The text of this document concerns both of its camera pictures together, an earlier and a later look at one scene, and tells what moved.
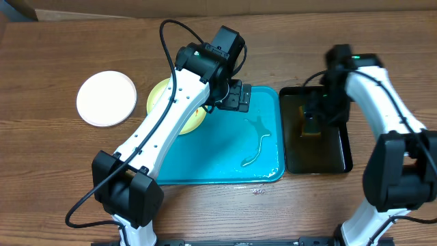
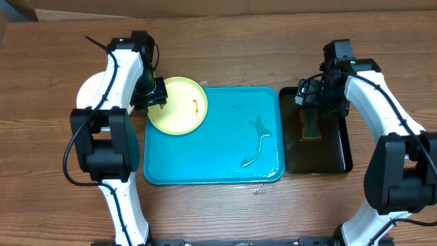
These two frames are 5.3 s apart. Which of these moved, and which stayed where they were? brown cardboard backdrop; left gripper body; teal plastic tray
Moved: left gripper body
Stayed: teal plastic tray; brown cardboard backdrop
